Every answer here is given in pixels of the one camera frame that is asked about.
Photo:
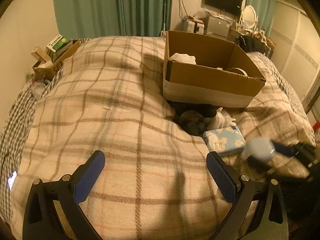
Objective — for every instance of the white cloth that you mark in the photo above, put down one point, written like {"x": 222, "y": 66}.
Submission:
{"x": 184, "y": 58}

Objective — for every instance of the white plush toy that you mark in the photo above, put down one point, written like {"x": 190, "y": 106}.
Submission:
{"x": 222, "y": 120}

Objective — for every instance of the white oval mirror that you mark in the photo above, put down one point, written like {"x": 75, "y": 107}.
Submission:
{"x": 249, "y": 16}

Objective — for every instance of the smartphone with lit screen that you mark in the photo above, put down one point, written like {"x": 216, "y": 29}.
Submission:
{"x": 12, "y": 180}

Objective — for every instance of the black fabric bag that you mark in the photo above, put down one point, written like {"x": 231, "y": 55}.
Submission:
{"x": 192, "y": 120}

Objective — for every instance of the silver mini fridge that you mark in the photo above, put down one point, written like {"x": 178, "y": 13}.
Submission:
{"x": 218, "y": 25}

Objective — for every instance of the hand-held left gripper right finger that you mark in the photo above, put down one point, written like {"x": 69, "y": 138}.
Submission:
{"x": 222, "y": 177}

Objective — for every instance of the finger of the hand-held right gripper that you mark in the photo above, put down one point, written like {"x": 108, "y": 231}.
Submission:
{"x": 285, "y": 148}
{"x": 261, "y": 165}

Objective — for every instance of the clear plastic bottle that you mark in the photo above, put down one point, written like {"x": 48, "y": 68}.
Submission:
{"x": 38, "y": 88}

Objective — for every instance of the black backpack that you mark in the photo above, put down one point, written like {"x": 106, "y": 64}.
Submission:
{"x": 251, "y": 43}

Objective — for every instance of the narrow green curtain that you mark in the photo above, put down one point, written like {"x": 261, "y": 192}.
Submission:
{"x": 261, "y": 2}

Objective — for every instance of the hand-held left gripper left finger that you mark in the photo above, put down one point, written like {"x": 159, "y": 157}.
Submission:
{"x": 90, "y": 177}

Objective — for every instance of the long printed cardboard box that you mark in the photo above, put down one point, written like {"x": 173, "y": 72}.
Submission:
{"x": 56, "y": 63}

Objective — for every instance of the green and white carton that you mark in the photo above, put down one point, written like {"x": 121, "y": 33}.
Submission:
{"x": 58, "y": 43}

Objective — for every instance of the grey gingham bed sheet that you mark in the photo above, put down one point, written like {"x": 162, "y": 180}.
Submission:
{"x": 17, "y": 115}

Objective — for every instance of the white wardrobe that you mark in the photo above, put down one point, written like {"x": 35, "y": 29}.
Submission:
{"x": 301, "y": 55}

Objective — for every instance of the small red object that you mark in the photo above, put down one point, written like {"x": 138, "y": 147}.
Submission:
{"x": 317, "y": 126}

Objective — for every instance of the blue floral tissue packet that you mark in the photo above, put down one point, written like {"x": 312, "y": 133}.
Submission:
{"x": 223, "y": 140}

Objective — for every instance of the large open cardboard box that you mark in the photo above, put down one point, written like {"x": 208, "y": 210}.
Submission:
{"x": 212, "y": 90}

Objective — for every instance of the pale blue round object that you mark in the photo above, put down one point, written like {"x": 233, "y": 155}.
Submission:
{"x": 258, "y": 148}

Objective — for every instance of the white suitcase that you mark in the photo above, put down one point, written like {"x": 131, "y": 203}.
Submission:
{"x": 193, "y": 26}

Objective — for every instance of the wide green curtain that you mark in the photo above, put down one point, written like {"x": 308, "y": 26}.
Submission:
{"x": 110, "y": 7}

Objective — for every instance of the small beige carton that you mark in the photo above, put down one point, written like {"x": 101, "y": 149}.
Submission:
{"x": 41, "y": 54}

